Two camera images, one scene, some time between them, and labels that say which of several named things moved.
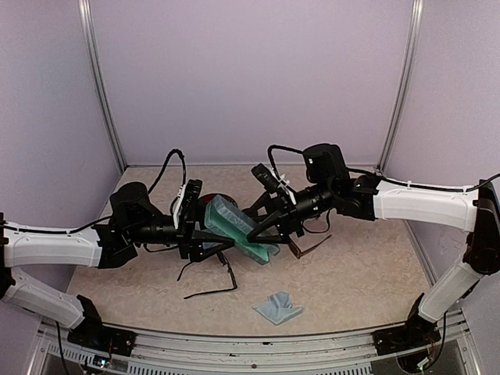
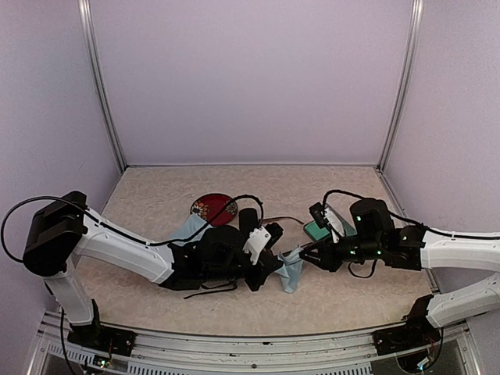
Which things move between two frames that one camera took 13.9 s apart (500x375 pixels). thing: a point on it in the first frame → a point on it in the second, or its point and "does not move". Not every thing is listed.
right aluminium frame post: (413, 41) does not move
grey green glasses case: (222, 216) → (316, 233)
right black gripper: (286, 215) → (329, 259)
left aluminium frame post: (94, 61) does not move
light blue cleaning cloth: (278, 308) → (290, 272)
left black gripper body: (184, 241) → (264, 269)
